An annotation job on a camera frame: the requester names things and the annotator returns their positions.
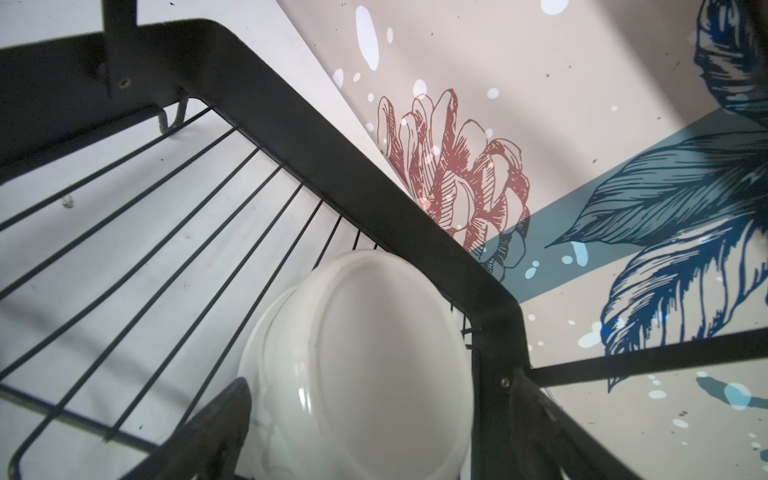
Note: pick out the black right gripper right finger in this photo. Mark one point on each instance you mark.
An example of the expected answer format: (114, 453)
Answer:
(548, 444)

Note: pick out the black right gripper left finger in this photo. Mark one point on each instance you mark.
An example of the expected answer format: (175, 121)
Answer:
(206, 447)

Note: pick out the black wire dish rack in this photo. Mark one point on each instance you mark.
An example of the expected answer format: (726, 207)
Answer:
(584, 182)

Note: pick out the white ceramic bowl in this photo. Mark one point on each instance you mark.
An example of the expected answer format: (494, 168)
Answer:
(358, 372)

